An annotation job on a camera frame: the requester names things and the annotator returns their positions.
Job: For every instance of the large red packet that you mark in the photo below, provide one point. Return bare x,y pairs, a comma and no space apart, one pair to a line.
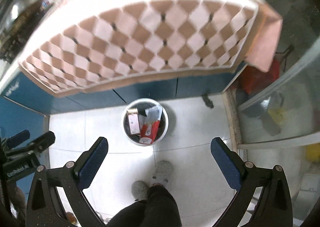
150,129

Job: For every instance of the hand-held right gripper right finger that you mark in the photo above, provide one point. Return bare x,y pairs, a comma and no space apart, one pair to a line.
225,164

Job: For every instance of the red plastic bag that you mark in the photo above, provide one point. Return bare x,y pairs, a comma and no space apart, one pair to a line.
260,79

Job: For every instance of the person's legs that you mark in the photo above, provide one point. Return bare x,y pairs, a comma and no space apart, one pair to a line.
155,209

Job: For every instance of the white medicine box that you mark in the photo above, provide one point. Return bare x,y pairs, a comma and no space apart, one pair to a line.
133,124

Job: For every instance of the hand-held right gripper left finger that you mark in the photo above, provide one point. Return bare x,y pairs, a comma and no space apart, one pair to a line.
93,163

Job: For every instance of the checkered table mat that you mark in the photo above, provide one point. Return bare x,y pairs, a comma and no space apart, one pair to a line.
140,41

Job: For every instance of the person's grey shoe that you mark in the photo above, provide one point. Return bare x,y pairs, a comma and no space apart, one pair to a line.
162,172
140,190

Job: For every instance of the glass sliding door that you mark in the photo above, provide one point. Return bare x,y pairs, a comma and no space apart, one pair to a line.
287,107

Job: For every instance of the blue lower cabinet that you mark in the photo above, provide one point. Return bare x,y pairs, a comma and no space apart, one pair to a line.
75,107

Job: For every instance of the clear plastic bag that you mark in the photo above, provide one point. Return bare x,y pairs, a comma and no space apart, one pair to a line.
153,112

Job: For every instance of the yellow round object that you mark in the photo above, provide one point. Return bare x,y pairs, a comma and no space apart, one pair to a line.
312,152

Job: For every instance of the round white trash bin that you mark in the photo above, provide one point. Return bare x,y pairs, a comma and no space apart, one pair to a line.
145,122

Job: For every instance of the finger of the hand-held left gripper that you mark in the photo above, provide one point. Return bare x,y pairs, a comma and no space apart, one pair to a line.
42,142
18,138

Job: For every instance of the person's right grey shoe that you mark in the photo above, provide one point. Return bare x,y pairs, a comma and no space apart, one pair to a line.
162,172

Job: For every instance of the person's left grey shoe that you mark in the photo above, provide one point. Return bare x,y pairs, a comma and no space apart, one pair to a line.
140,190

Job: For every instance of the black door stopper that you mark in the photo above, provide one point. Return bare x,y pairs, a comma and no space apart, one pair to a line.
207,100

